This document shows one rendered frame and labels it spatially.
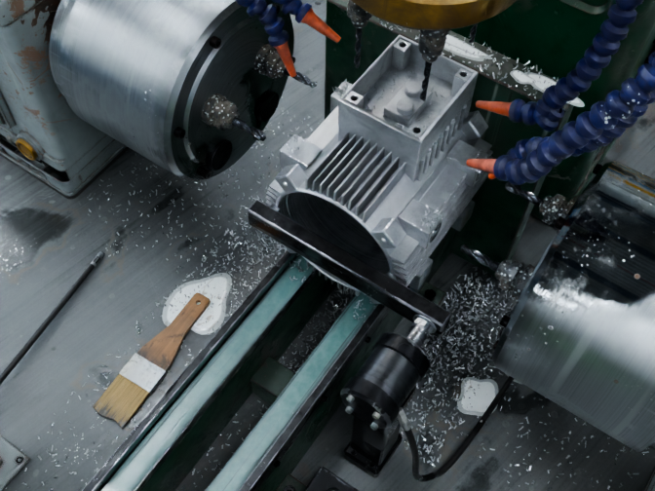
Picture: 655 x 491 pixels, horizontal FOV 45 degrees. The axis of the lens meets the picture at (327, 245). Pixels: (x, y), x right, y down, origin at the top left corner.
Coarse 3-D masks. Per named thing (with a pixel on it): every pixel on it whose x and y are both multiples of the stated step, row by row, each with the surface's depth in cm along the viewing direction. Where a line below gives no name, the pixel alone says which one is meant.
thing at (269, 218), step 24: (264, 216) 89; (288, 240) 88; (312, 240) 87; (336, 264) 86; (360, 264) 85; (360, 288) 86; (384, 288) 84; (408, 288) 84; (408, 312) 84; (432, 312) 82
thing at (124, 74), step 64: (64, 0) 92; (128, 0) 88; (192, 0) 88; (64, 64) 92; (128, 64) 88; (192, 64) 86; (256, 64) 96; (128, 128) 92; (192, 128) 92; (256, 128) 106
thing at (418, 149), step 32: (384, 64) 88; (416, 64) 89; (448, 64) 86; (352, 96) 83; (384, 96) 87; (416, 96) 85; (448, 96) 87; (352, 128) 85; (384, 128) 81; (416, 128) 81; (448, 128) 85; (416, 160) 82
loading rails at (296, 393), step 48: (288, 288) 96; (432, 288) 108; (240, 336) 93; (288, 336) 103; (336, 336) 93; (192, 384) 90; (240, 384) 96; (288, 384) 90; (336, 384) 93; (144, 432) 86; (192, 432) 90; (288, 432) 86; (96, 480) 83; (144, 480) 84; (240, 480) 84; (288, 480) 94
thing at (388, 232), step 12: (468, 120) 89; (480, 120) 89; (468, 132) 90; (480, 132) 89; (288, 168) 85; (300, 168) 85; (276, 180) 86; (288, 180) 84; (300, 180) 85; (384, 228) 80; (396, 228) 81; (384, 240) 82; (396, 240) 81; (372, 300) 93
